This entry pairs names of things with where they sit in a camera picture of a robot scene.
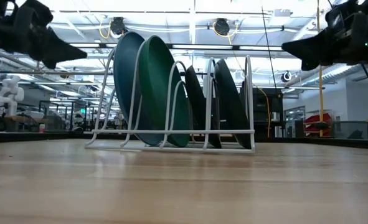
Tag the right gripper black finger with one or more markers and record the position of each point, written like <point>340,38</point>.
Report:
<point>311,46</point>

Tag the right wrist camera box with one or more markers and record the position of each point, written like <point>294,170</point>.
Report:
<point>358,28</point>

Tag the black round disc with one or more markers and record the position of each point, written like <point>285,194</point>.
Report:
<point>320,125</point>

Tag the black mesh mat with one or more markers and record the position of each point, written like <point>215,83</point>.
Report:
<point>260,109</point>

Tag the large green plate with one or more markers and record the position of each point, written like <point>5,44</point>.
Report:
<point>155,87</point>

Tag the large blue plate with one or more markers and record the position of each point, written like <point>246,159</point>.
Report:
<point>124,77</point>

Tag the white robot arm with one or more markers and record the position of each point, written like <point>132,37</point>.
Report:
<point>11,93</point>

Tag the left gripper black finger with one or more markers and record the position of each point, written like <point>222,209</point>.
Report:
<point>62,49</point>

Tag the round black ceiling fixture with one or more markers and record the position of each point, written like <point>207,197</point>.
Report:
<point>285,76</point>

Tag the long ceiling light strip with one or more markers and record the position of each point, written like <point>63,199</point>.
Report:
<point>202,47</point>

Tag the small dark blue plate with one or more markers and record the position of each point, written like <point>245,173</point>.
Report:
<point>230,99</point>

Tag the small dark green plate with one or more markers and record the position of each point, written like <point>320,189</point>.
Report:
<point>196,99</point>

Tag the red storage bins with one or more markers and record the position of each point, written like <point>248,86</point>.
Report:
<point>309,126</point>

